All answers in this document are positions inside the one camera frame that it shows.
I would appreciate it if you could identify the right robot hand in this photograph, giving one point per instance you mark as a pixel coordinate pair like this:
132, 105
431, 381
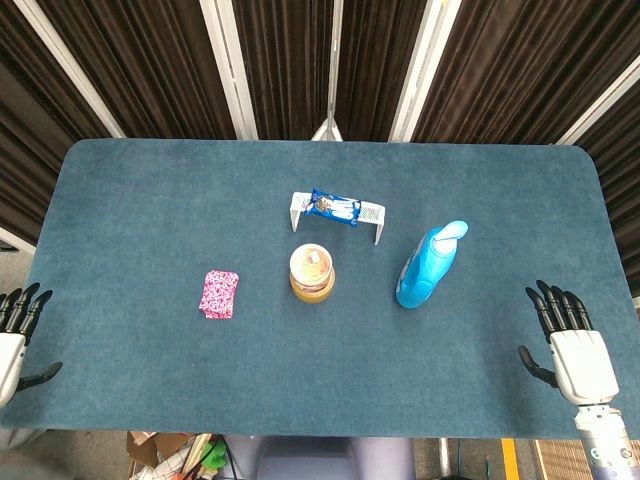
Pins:
582, 360

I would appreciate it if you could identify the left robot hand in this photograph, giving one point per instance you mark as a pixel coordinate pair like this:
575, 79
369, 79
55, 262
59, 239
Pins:
10, 355

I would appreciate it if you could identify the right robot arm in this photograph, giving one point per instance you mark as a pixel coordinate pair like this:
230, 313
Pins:
605, 445

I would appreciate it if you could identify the woven tan floor mat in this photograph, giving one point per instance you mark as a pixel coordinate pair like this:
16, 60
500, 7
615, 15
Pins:
560, 460

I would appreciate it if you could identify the brown cardboard box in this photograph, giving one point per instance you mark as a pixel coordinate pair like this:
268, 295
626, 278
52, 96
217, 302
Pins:
150, 452

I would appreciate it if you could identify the blue detergent bottle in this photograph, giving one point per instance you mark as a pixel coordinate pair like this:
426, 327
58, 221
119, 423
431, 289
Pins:
425, 270

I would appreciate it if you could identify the dark brown curtain panel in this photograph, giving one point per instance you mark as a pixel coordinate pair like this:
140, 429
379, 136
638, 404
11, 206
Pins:
285, 65
150, 65
625, 175
30, 125
525, 65

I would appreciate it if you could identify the blue felt table mat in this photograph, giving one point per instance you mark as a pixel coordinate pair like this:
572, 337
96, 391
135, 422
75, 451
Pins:
150, 210

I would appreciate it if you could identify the green plastic item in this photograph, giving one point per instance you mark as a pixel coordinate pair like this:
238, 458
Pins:
214, 454

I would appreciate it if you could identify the small white mesh rack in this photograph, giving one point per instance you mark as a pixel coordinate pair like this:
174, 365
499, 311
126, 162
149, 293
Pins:
372, 214

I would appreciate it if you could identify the blue cookie package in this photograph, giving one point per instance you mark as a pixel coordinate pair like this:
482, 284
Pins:
340, 210

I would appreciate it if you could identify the grey purple robot torso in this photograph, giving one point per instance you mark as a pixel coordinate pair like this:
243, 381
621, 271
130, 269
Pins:
310, 460

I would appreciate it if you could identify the thin white stand pole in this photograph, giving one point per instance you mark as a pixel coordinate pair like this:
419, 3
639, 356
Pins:
327, 127

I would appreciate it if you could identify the white metal frame post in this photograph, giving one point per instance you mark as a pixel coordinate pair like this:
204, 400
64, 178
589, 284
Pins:
425, 70
70, 75
600, 107
230, 70

